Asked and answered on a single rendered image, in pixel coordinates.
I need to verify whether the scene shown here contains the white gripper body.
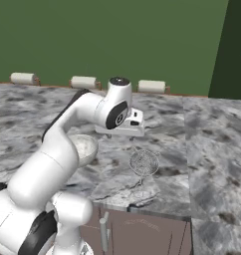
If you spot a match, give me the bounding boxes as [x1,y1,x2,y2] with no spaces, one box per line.
[94,124,146,138]

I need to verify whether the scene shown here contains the brown sink basin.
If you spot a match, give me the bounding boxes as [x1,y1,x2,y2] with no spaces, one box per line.
[80,202,193,255]

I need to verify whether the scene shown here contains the white speckled bowl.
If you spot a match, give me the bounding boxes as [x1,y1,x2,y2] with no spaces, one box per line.
[68,133,100,168]

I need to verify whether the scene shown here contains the grey sink tap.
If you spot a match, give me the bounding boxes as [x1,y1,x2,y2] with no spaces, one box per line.
[99,211,113,254]

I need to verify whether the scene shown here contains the white cushioned stool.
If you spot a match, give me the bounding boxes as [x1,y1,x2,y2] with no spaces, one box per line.
[69,75,103,91]
[136,79,171,95]
[9,72,41,87]

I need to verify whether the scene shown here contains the silver mesh strainer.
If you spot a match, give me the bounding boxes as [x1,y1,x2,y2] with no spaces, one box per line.
[128,145,161,187]

